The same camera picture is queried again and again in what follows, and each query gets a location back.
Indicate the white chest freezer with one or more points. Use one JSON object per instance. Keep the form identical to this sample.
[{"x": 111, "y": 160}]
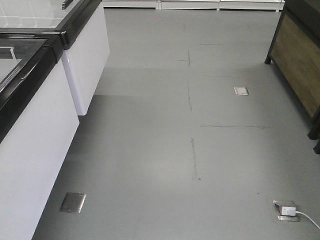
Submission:
[
  {"x": 82, "y": 30},
  {"x": 38, "y": 121}
]

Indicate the steel floor plate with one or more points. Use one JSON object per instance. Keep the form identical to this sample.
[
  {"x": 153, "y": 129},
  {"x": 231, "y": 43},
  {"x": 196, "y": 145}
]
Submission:
[
  {"x": 73, "y": 202},
  {"x": 241, "y": 91}
]

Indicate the wooden black-framed display stand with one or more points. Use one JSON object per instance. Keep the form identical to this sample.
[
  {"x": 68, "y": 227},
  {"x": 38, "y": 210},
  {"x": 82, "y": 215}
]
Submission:
[{"x": 295, "y": 51}]

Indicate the white store shelving unit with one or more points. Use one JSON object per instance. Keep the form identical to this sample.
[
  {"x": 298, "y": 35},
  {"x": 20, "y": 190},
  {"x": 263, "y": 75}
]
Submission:
[{"x": 255, "y": 5}]

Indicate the white power adapter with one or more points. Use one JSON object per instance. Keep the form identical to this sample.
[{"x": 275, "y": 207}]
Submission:
[{"x": 289, "y": 211}]

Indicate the left steel floor plate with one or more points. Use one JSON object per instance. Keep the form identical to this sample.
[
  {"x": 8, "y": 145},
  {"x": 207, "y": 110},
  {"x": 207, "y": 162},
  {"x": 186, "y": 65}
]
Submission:
[{"x": 73, "y": 202}]

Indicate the far white chest freezer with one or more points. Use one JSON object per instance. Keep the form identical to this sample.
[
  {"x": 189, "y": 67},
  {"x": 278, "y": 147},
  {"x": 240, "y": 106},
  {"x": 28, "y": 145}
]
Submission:
[{"x": 82, "y": 30}]

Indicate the middle steel floor plate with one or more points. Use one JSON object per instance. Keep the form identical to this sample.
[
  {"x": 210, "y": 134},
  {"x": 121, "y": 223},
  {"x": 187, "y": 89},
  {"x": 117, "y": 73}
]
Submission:
[{"x": 241, "y": 91}]

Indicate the near white chest freezer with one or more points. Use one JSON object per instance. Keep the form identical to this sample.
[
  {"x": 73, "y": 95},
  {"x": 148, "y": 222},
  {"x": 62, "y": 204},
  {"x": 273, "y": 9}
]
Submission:
[{"x": 38, "y": 121}]

